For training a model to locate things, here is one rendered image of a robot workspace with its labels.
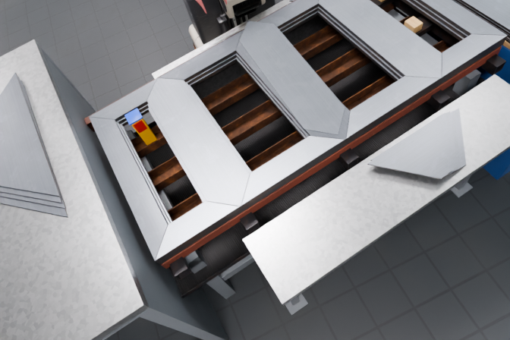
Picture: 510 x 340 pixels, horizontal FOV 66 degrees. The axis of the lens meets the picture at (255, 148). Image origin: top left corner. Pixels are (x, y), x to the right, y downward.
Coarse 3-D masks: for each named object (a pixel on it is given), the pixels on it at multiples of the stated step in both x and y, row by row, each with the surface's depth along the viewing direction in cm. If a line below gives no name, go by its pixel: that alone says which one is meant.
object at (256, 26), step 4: (252, 24) 180; (256, 24) 180; (260, 24) 179; (264, 24) 179; (268, 24) 178; (244, 28) 180; (248, 28) 179; (252, 28) 179; (256, 28) 178; (260, 28) 178; (244, 32) 178; (248, 32) 178; (252, 32) 177; (256, 32) 177; (244, 36) 177
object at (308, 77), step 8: (304, 72) 160; (312, 72) 160; (288, 80) 159; (296, 80) 159; (304, 80) 158; (312, 80) 157; (280, 88) 158; (288, 88) 157; (296, 88) 157; (304, 88) 156; (280, 96) 156; (288, 96) 155
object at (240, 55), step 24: (408, 0) 176; (288, 24) 179; (336, 24) 174; (456, 24) 160; (240, 48) 174; (360, 48) 166; (216, 72) 175; (456, 72) 152; (120, 120) 166; (288, 120) 154; (384, 120) 148; (144, 168) 153; (264, 192) 137; (168, 216) 141; (192, 240) 134
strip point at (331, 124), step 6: (342, 108) 148; (336, 114) 147; (342, 114) 147; (324, 120) 147; (330, 120) 146; (336, 120) 146; (312, 126) 146; (318, 126) 146; (324, 126) 145; (330, 126) 145; (336, 126) 145; (324, 132) 144; (330, 132) 144; (336, 132) 143
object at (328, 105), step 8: (328, 96) 152; (312, 104) 151; (320, 104) 151; (328, 104) 150; (336, 104) 150; (296, 112) 151; (304, 112) 150; (312, 112) 149; (320, 112) 149; (328, 112) 148; (304, 120) 148; (312, 120) 148
